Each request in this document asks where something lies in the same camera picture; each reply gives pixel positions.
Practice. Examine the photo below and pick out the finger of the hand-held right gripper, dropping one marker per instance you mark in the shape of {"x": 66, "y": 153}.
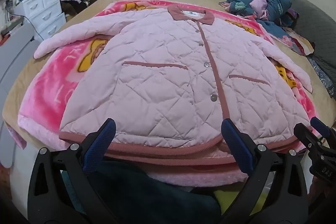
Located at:
{"x": 302, "y": 132}
{"x": 319, "y": 125}

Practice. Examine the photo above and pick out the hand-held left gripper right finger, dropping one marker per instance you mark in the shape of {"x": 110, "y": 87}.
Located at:
{"x": 236, "y": 144}

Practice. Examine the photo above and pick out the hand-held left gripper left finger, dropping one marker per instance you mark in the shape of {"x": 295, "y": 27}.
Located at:
{"x": 101, "y": 143}

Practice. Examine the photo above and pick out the pink quilted jacket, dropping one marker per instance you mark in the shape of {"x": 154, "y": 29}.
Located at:
{"x": 162, "y": 69}

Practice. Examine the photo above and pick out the pile of dark clothes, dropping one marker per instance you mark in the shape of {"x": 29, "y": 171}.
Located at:
{"x": 73, "y": 7}

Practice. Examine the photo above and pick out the person's yellow-green top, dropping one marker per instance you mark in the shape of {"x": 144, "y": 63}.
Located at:
{"x": 228, "y": 200}

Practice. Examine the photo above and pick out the person's dark teal trousers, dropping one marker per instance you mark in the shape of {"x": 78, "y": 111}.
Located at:
{"x": 147, "y": 200}

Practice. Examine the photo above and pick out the pink printed blanket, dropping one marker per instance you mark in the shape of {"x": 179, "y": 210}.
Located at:
{"x": 52, "y": 87}

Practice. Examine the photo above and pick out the red cream printed cloth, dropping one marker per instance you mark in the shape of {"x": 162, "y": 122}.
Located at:
{"x": 299, "y": 41}

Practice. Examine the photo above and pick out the grey quilted headboard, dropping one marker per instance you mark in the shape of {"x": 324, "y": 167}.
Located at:
{"x": 320, "y": 29}

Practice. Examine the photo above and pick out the bed with beige bedspread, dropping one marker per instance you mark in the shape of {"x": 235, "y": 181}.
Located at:
{"x": 18, "y": 85}

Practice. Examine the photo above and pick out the purple striped cloth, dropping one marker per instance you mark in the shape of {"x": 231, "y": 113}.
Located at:
{"x": 293, "y": 16}

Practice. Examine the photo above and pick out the grey furniture panel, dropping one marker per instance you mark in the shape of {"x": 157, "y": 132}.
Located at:
{"x": 15, "y": 56}

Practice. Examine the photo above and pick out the blue flamingo print quilt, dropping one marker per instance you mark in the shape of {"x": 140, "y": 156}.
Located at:
{"x": 275, "y": 3}

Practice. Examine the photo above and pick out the white drawer cabinet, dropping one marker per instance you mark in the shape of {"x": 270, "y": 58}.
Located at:
{"x": 44, "y": 14}

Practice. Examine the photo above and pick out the pile of desk clutter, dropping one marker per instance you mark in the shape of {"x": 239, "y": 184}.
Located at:
{"x": 10, "y": 16}

